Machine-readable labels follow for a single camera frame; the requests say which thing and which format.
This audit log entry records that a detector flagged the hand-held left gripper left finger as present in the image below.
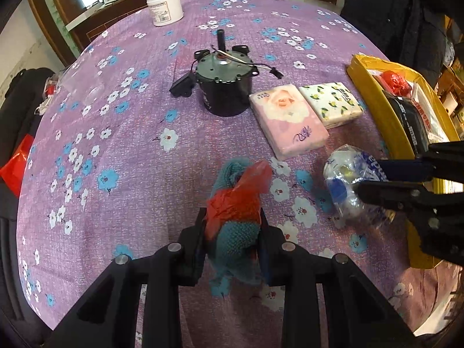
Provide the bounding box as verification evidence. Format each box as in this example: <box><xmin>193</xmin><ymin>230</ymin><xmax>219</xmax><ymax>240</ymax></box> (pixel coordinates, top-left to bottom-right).
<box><xmin>43</xmin><ymin>207</ymin><xmax>208</xmax><ymax>348</ymax></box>

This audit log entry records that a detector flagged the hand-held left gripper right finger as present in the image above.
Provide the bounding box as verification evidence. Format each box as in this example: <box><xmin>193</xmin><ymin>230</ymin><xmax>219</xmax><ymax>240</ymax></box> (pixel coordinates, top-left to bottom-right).
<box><xmin>258</xmin><ymin>209</ymin><xmax>418</xmax><ymax>348</ymax></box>

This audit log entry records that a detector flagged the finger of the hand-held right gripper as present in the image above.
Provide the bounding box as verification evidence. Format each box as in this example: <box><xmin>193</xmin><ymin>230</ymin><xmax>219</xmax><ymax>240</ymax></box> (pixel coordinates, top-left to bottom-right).
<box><xmin>353</xmin><ymin>180</ymin><xmax>464</xmax><ymax>225</ymax></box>
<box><xmin>380</xmin><ymin>141</ymin><xmax>464</xmax><ymax>184</ymax></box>

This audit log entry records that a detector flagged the teal knitted cloth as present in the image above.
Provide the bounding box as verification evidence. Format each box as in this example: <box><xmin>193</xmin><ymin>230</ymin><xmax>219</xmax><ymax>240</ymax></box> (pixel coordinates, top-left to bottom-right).
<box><xmin>207</xmin><ymin>157</ymin><xmax>264</xmax><ymax>298</ymax></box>

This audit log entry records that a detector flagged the blue white plastic package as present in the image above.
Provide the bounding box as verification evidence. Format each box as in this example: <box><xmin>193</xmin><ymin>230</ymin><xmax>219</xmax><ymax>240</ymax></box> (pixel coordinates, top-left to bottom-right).
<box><xmin>324</xmin><ymin>145</ymin><xmax>396</xmax><ymax>230</ymax></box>

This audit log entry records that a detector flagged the black foil packet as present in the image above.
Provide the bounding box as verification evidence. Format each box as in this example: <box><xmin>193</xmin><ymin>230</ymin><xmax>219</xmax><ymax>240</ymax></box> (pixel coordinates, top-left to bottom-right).
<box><xmin>384</xmin><ymin>92</ymin><xmax>433</xmax><ymax>157</ymax></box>

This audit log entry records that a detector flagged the white plastic bag red print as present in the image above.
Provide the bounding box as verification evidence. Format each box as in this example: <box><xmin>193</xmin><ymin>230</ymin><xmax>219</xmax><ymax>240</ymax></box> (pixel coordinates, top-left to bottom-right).
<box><xmin>411</xmin><ymin>81</ymin><xmax>451</xmax><ymax>144</ymax></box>

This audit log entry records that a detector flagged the white box with yellow tape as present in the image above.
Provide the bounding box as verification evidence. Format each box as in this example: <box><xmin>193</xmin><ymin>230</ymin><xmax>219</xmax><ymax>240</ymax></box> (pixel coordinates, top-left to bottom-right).
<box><xmin>346</xmin><ymin>54</ymin><xmax>462</xmax><ymax>269</ymax></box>

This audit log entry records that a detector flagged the crumpled red plastic bag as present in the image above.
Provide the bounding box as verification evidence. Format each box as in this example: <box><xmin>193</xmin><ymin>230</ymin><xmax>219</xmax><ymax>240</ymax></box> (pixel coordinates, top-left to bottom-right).
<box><xmin>375</xmin><ymin>70</ymin><xmax>414</xmax><ymax>97</ymax></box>

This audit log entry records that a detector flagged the lemon print tissue pack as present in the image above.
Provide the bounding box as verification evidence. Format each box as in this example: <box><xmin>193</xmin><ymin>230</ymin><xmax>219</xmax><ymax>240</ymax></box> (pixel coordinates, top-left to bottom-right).
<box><xmin>299</xmin><ymin>82</ymin><xmax>364</xmax><ymax>130</ymax></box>

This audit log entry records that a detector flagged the pink tissue pack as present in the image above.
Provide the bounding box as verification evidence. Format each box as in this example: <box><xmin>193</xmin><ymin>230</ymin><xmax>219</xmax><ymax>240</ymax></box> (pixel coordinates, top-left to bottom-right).
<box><xmin>249</xmin><ymin>84</ymin><xmax>330</xmax><ymax>161</ymax></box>

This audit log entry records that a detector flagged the purple floral tablecloth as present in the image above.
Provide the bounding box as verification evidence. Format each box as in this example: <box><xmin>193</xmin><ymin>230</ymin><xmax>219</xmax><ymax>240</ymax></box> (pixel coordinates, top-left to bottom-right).
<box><xmin>16</xmin><ymin>0</ymin><xmax>454</xmax><ymax>348</ymax></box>

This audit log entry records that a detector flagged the black jacket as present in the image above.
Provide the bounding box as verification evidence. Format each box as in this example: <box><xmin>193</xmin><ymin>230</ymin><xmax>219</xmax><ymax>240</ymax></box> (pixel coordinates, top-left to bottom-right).
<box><xmin>339</xmin><ymin>0</ymin><xmax>464</xmax><ymax>77</ymax></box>

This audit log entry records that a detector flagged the black electric motor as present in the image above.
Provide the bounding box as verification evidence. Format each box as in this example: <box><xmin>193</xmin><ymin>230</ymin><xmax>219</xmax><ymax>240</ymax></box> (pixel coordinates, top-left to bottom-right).
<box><xmin>170</xmin><ymin>29</ymin><xmax>283</xmax><ymax>117</ymax></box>

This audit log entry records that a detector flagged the red shopping bag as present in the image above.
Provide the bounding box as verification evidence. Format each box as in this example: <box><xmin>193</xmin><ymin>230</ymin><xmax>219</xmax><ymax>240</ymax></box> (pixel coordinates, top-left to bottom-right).
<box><xmin>0</xmin><ymin>134</ymin><xmax>35</xmax><ymax>198</ymax></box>

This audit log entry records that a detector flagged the clear plastic bag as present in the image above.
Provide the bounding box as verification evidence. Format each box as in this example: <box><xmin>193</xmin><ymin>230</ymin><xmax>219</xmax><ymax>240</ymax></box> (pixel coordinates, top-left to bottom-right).
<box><xmin>60</xmin><ymin>67</ymin><xmax>106</xmax><ymax>104</ymax></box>

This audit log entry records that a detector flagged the black chair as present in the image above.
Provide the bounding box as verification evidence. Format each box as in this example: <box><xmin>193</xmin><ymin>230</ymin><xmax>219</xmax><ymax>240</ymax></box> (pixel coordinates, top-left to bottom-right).
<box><xmin>0</xmin><ymin>67</ymin><xmax>55</xmax><ymax>334</ymax></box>

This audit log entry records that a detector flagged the wooden cabinet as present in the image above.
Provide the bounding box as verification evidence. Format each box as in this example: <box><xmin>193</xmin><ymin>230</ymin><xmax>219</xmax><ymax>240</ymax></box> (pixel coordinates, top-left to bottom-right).
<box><xmin>27</xmin><ymin>0</ymin><xmax>251</xmax><ymax>59</ymax></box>

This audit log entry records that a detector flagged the white plastic jar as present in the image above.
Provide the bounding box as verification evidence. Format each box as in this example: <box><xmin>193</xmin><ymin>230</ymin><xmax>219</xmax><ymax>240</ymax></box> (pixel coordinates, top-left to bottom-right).
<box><xmin>146</xmin><ymin>0</ymin><xmax>184</xmax><ymax>27</ymax></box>

